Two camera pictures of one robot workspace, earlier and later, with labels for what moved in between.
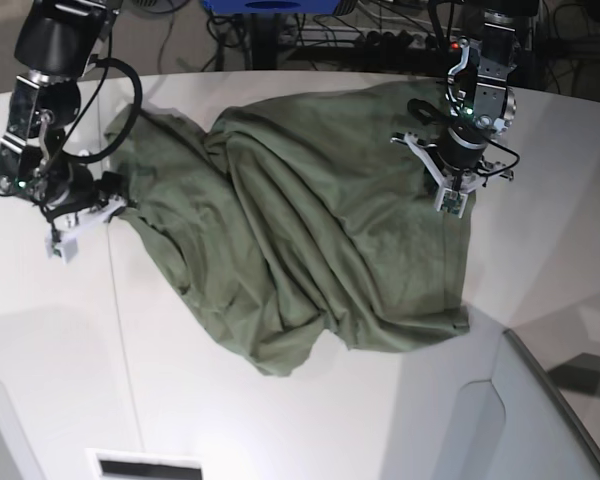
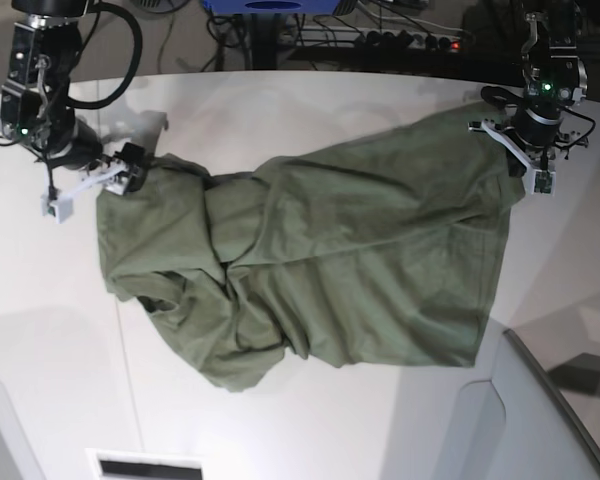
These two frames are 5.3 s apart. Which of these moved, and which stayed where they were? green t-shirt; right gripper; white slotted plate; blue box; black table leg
Moved: right gripper; green t-shirt
Stayed: white slotted plate; blue box; black table leg
